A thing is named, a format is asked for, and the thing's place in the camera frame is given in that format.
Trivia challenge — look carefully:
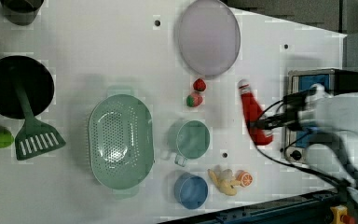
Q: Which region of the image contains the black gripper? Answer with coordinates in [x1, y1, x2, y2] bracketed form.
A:
[247, 91, 316, 132]

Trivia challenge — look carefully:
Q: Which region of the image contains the red ketchup bottle toy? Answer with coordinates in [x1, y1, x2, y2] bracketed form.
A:
[238, 79, 273, 146]

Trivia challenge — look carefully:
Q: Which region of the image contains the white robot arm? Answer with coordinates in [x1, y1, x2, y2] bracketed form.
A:
[250, 84, 358, 185]

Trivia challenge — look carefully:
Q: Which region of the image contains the green oval strainer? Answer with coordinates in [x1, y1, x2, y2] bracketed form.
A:
[89, 86, 154, 199]

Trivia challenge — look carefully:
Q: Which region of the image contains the orange slice toy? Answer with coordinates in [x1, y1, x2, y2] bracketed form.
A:
[237, 171, 253, 188]

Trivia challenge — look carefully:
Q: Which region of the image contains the silver black toaster oven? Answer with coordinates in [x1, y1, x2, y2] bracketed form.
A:
[282, 68, 358, 163]

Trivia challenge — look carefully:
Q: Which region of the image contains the yellow banana toy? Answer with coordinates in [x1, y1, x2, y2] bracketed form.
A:
[208, 169, 241, 196]

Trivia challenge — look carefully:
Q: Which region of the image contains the green mug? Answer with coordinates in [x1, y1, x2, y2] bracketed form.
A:
[168, 119, 211, 167]

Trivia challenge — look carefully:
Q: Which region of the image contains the red green strawberry toy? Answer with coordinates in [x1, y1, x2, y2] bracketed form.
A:
[186, 91, 203, 107]

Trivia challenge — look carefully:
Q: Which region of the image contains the dark red strawberry toy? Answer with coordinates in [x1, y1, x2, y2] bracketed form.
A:
[193, 78, 207, 91]

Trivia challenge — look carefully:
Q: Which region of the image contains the blue cup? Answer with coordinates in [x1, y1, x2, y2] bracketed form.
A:
[174, 173, 209, 210]

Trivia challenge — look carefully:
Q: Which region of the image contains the grey round plate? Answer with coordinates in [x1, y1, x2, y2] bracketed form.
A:
[177, 0, 241, 76]

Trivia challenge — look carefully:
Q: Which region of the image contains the dark green slotted spatula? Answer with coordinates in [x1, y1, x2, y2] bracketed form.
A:
[12, 71, 66, 161]

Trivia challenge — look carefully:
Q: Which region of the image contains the green lime toy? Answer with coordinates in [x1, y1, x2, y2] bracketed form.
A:
[0, 130, 14, 148]

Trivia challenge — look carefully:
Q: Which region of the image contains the dark grey cup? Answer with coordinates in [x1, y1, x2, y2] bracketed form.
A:
[0, 0, 45, 26]

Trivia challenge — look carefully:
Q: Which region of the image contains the black round pot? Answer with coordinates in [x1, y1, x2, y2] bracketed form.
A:
[0, 55, 55, 119]

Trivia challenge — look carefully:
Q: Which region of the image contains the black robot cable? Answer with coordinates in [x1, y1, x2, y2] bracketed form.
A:
[255, 99, 355, 188]

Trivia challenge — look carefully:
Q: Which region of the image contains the blue metal frame rail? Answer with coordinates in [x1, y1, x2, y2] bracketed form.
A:
[159, 190, 338, 224]

